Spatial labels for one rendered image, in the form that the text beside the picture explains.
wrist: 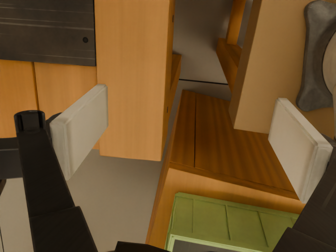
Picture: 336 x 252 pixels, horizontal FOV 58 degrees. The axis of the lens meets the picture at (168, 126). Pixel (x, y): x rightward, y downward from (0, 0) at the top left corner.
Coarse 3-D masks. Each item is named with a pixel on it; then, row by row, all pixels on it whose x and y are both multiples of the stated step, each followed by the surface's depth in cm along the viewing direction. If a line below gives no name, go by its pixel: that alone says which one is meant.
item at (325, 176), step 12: (324, 180) 10; (312, 192) 10; (324, 192) 10; (312, 204) 9; (324, 204) 9; (300, 216) 9; (312, 216) 9; (324, 216) 9; (288, 228) 7; (300, 228) 8; (312, 228) 8; (324, 228) 8; (288, 240) 7; (300, 240) 7; (312, 240) 7; (324, 240) 8
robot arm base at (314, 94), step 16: (320, 0) 48; (304, 16) 50; (320, 16) 48; (320, 32) 48; (304, 48) 51; (320, 48) 47; (304, 64) 51; (320, 64) 47; (304, 80) 52; (320, 80) 48; (304, 96) 52; (320, 96) 51
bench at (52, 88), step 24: (0, 72) 64; (24, 72) 64; (48, 72) 63; (72, 72) 63; (0, 96) 66; (24, 96) 66; (48, 96) 65; (72, 96) 65; (0, 120) 69; (96, 144) 69
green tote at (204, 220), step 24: (192, 216) 73; (216, 216) 75; (240, 216) 76; (264, 216) 78; (288, 216) 79; (168, 240) 68; (192, 240) 66; (216, 240) 66; (240, 240) 68; (264, 240) 69
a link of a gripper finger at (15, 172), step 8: (48, 120) 16; (48, 128) 15; (0, 144) 13; (8, 144) 13; (16, 144) 13; (0, 152) 12; (8, 152) 12; (16, 152) 13; (0, 160) 13; (8, 160) 13; (16, 160) 13; (0, 168) 13; (8, 168) 13; (16, 168) 13; (0, 176) 13; (8, 176) 13; (16, 176) 13
